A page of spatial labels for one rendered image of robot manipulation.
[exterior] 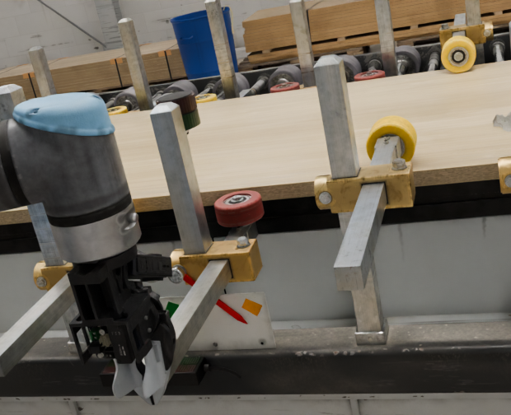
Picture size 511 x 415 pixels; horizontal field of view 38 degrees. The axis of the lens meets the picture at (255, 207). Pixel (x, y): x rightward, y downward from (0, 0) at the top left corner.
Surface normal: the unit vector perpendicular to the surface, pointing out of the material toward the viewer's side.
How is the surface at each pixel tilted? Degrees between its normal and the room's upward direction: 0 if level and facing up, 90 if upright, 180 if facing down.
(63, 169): 91
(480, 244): 90
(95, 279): 90
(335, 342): 0
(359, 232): 0
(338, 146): 90
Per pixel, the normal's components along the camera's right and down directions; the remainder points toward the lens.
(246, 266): -0.25, 0.39
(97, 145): 0.72, 0.11
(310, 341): -0.19, -0.92
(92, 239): 0.17, 0.32
